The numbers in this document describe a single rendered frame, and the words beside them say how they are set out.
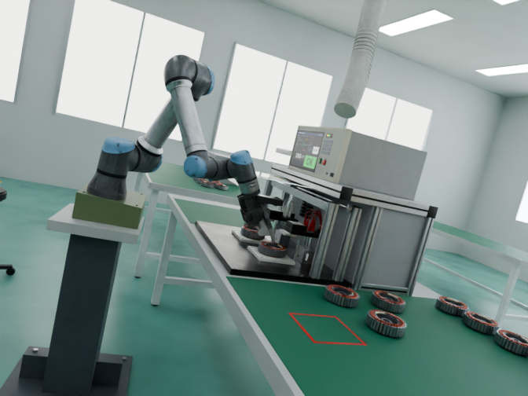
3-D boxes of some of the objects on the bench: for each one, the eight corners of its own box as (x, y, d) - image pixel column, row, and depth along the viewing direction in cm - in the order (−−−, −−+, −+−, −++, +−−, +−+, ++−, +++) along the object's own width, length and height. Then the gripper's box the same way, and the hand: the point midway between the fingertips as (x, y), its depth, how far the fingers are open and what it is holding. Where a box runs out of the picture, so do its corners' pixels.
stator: (262, 256, 151) (265, 247, 150) (253, 247, 161) (255, 238, 161) (289, 260, 155) (291, 251, 154) (278, 251, 165) (280, 242, 165)
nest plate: (259, 261, 148) (260, 258, 148) (247, 248, 162) (247, 245, 162) (295, 265, 154) (295, 262, 154) (280, 252, 168) (280, 250, 168)
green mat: (190, 223, 192) (190, 222, 192) (174, 198, 248) (174, 198, 248) (352, 248, 227) (352, 247, 227) (306, 221, 283) (306, 221, 283)
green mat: (309, 401, 73) (309, 401, 73) (225, 276, 129) (225, 276, 129) (610, 397, 108) (610, 396, 108) (441, 299, 164) (441, 299, 164)
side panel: (353, 290, 148) (376, 207, 144) (349, 287, 151) (372, 204, 147) (412, 296, 158) (434, 218, 154) (406, 293, 161) (429, 217, 157)
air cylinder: (300, 263, 159) (304, 250, 158) (293, 257, 166) (296, 244, 165) (312, 265, 161) (315, 251, 160) (303, 258, 168) (306, 246, 167)
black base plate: (229, 274, 132) (231, 268, 132) (195, 225, 191) (196, 220, 190) (348, 287, 149) (350, 282, 149) (283, 238, 208) (284, 234, 208)
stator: (246, 239, 173) (248, 230, 172) (236, 231, 182) (237, 223, 182) (268, 241, 178) (270, 233, 178) (257, 233, 188) (258, 226, 187)
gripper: (231, 190, 158) (244, 236, 163) (245, 200, 139) (260, 251, 145) (251, 183, 160) (263, 228, 166) (268, 192, 142) (281, 242, 147)
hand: (269, 236), depth 156 cm, fingers open, 14 cm apart
